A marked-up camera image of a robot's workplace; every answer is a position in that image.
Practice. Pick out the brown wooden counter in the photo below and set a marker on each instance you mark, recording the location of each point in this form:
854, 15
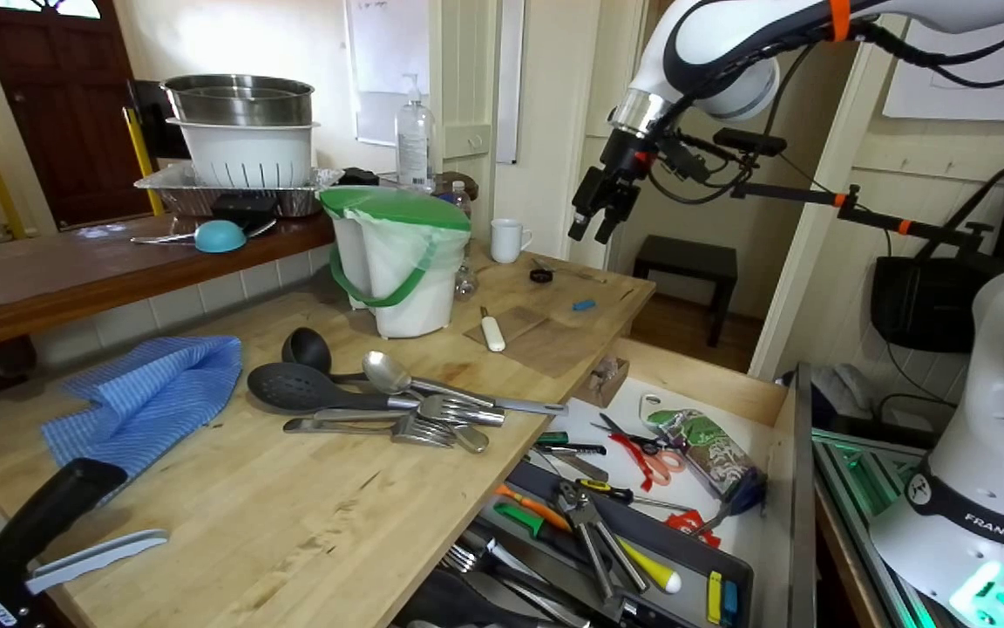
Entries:
71, 273

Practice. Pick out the grey flat strip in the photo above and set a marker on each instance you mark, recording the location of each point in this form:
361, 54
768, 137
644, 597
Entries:
94, 555

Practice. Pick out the yellow black Stanley screwdriver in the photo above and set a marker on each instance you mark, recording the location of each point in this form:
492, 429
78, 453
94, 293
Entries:
609, 493

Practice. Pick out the metal spoon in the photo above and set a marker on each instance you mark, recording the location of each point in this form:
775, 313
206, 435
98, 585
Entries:
383, 370

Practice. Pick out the black stand rod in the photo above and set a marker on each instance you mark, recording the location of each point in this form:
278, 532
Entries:
872, 219

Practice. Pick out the blue checked cloth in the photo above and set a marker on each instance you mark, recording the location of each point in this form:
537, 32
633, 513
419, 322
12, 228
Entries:
146, 397

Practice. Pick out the white dish rack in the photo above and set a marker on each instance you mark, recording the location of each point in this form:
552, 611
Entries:
243, 154

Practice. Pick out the black bag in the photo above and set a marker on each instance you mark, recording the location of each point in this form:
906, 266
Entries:
932, 299

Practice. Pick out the white mug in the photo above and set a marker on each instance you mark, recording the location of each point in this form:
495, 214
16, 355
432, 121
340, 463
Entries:
508, 241

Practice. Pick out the small black ladle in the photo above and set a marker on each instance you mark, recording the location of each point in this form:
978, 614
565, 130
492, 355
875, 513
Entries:
309, 346

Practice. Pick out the clear plastic bottle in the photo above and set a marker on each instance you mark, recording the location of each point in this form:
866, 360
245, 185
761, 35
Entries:
413, 144

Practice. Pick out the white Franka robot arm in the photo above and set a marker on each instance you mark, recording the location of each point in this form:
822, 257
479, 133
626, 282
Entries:
1002, 429

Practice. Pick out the large metal pot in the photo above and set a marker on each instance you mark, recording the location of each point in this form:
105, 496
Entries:
243, 98

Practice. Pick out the large black slotted spoon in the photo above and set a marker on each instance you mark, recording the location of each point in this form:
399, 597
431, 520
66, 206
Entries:
293, 386

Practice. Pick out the dark wooden door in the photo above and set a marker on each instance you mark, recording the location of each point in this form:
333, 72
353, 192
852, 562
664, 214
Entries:
66, 105

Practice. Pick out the green printed packet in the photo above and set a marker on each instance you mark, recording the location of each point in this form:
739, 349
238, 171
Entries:
704, 443

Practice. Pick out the teal bowl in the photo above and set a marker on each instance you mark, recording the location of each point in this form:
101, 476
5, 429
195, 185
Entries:
221, 234

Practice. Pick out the white small cylinder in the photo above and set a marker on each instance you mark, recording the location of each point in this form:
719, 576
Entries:
492, 328

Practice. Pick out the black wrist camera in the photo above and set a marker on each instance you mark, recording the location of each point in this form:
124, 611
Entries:
677, 154

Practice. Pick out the black stool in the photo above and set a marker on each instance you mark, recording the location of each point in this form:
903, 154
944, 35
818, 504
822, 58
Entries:
687, 257

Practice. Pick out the wooden drawer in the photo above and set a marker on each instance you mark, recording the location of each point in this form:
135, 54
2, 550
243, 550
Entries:
758, 401

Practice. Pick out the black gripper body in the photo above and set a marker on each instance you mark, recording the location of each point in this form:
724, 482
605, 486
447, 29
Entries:
616, 171

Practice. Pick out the green metal frame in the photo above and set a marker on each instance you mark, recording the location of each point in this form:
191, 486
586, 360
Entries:
868, 476

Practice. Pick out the white bucket with green lid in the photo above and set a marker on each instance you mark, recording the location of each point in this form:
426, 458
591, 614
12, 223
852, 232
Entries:
403, 273

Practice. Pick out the small black round object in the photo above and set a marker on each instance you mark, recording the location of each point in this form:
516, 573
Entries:
541, 273

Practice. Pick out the small blue object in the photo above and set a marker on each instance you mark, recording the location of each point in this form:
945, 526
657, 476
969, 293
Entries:
582, 305

